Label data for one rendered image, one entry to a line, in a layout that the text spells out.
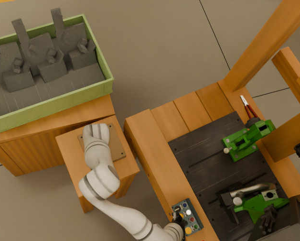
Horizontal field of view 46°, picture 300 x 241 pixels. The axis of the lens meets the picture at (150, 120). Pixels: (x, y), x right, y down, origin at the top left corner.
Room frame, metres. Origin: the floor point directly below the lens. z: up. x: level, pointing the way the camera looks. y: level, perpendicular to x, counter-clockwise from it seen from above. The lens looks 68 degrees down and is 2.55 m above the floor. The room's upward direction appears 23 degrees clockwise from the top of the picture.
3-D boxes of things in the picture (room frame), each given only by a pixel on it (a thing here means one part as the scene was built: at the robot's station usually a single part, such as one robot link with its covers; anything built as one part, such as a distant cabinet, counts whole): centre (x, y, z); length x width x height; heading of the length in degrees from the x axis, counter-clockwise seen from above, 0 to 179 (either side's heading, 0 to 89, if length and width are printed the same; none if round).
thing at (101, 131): (0.41, 0.17, 1.13); 0.09 x 0.09 x 0.17; 30
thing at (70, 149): (0.41, 0.17, 0.83); 0.32 x 0.32 x 0.04; 46
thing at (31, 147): (0.65, 0.61, 0.39); 0.68 x 0.52 x 0.79; 128
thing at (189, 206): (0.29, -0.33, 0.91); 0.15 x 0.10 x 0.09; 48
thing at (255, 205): (0.39, -0.58, 1.17); 0.13 x 0.12 x 0.20; 48
